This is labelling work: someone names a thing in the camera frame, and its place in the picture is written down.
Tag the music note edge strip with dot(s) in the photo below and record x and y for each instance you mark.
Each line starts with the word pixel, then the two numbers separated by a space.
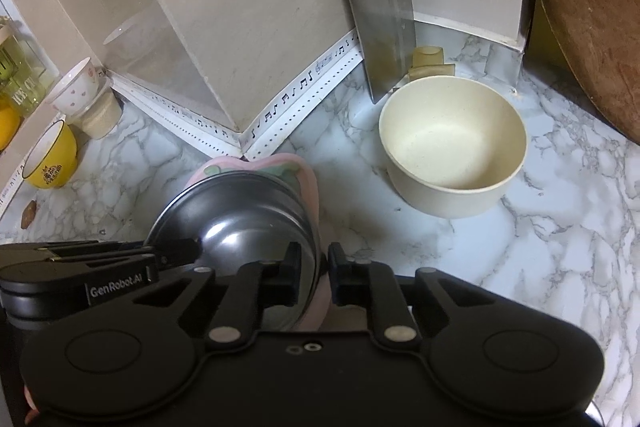
pixel 175 117
pixel 10 187
pixel 300 92

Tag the stainless steel bowl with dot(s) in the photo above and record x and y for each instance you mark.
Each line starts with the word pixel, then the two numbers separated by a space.
pixel 235 217

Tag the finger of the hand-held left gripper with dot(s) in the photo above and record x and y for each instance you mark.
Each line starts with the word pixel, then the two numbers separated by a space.
pixel 90 247
pixel 175 252

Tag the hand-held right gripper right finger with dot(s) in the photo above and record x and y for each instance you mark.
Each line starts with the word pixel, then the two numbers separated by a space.
pixel 336 275

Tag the white floral bowl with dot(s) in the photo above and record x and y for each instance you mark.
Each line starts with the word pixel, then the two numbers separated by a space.
pixel 75 89

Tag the beige ribbed cup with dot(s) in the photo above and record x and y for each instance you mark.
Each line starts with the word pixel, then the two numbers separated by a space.
pixel 102 119

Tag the pink plate green pattern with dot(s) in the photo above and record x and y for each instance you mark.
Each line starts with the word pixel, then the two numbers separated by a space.
pixel 312 197

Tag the person's left hand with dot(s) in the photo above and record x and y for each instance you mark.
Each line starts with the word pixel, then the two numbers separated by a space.
pixel 29 399

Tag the yellow bowl white inside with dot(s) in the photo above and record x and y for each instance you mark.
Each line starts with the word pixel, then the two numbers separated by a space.
pixel 55 167

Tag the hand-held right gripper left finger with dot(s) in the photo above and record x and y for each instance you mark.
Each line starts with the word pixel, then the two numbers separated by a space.
pixel 295 268

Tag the round wooden cutting board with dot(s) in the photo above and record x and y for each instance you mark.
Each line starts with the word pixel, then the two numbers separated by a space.
pixel 600 7

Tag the small beige cup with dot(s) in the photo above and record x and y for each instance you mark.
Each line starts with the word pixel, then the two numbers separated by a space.
pixel 430 59

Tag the yellow round container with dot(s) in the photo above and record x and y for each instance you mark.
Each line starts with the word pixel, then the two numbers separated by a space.
pixel 7 127

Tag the cream plastic bowl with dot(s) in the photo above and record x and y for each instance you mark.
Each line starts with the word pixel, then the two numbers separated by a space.
pixel 450 147

